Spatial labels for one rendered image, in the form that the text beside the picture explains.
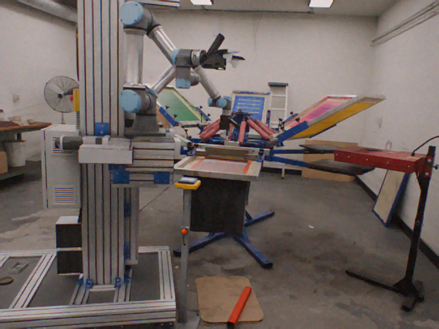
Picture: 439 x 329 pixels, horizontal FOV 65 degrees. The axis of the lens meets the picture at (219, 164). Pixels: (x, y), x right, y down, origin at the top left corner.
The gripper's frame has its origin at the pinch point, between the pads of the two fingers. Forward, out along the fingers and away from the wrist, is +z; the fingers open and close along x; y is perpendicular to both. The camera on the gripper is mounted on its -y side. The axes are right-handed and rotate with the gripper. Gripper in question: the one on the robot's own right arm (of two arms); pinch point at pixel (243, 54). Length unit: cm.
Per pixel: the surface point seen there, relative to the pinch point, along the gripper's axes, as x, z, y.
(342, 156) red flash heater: -124, 62, 45
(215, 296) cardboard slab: -80, -20, 156
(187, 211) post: -35, -32, 86
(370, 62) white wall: -519, 129, -126
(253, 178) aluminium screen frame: -54, 4, 64
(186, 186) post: -28, -32, 70
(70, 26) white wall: -440, -444, -156
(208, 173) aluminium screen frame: -51, -26, 64
